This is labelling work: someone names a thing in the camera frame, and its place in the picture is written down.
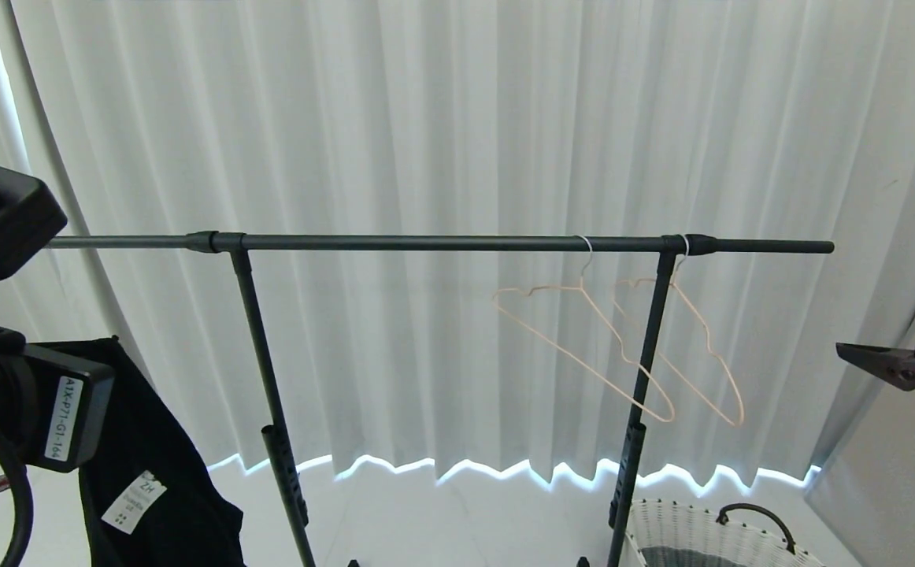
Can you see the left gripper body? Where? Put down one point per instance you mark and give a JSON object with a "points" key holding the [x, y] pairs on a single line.
{"points": [[83, 417]]}

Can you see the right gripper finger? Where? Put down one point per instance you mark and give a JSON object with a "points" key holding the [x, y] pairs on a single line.
{"points": [[894, 368]]}

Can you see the black garment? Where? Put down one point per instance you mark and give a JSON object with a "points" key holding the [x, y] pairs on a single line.
{"points": [[166, 441]]}

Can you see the pink clothes hanger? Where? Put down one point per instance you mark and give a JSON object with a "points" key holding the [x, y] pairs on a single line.
{"points": [[583, 361], [701, 391]]}

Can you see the white laundry basket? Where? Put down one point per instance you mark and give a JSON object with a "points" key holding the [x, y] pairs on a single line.
{"points": [[662, 528]]}

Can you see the black clothes rack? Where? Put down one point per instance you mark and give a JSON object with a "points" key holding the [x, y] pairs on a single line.
{"points": [[426, 242]]}

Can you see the white curtain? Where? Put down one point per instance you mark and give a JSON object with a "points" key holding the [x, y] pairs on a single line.
{"points": [[426, 118]]}

